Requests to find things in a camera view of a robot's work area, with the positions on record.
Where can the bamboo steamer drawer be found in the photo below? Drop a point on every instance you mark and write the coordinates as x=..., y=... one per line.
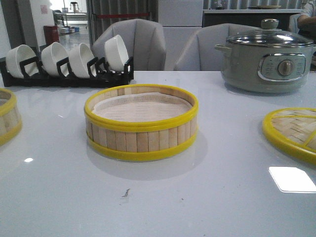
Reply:
x=10, y=118
x=141, y=141

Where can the yellow bamboo steamer lid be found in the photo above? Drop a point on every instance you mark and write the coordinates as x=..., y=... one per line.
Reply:
x=293, y=131

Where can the seated person in white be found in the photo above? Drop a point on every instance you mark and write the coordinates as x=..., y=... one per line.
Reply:
x=308, y=14

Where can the white cabinet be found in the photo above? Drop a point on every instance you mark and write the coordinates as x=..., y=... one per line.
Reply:
x=179, y=18

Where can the white steamer liner cloth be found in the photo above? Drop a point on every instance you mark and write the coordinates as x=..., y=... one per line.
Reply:
x=143, y=107

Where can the red box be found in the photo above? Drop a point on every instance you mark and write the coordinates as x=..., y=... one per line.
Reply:
x=51, y=34

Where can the grey-green electric cooking pot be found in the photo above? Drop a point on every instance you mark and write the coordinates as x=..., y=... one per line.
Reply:
x=265, y=69

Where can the white bowl far left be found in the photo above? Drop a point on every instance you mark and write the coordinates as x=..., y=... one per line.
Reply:
x=15, y=56

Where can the black bowl rack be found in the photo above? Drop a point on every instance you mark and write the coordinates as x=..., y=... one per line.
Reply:
x=99, y=74

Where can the dark sideboard counter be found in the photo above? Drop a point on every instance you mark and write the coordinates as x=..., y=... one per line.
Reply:
x=251, y=17

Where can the white bowl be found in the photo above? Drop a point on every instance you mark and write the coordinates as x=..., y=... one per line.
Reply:
x=78, y=58
x=15, y=56
x=116, y=53
x=51, y=55

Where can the glass pot lid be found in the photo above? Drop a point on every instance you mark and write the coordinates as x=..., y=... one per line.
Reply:
x=270, y=35

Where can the right grey armchair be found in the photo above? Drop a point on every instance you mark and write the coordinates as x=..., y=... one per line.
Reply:
x=199, y=53

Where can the white bowl rightmost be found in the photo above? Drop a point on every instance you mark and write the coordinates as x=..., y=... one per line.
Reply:
x=116, y=53

